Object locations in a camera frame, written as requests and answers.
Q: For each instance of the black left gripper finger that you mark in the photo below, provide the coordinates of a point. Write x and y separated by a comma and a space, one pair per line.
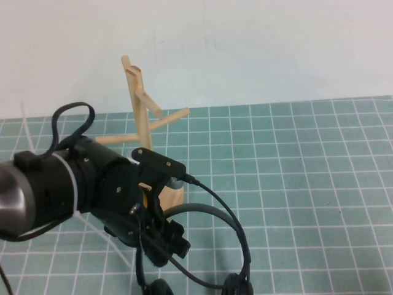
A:
177, 238
155, 246

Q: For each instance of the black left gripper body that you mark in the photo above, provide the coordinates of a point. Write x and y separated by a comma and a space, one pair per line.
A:
122, 199

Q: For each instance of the black over-ear headphones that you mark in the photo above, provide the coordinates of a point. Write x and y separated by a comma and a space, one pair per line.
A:
199, 208

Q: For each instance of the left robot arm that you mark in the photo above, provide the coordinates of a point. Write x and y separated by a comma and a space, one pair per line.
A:
37, 190

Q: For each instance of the wooden branched headphone stand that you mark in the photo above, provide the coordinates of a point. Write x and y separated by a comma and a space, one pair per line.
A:
142, 123

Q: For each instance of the teal grid tablecloth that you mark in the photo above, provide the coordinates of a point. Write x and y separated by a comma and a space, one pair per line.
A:
307, 199

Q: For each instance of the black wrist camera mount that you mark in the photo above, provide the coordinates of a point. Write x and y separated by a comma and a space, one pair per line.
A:
156, 163

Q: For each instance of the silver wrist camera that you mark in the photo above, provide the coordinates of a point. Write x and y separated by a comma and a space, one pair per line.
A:
175, 183

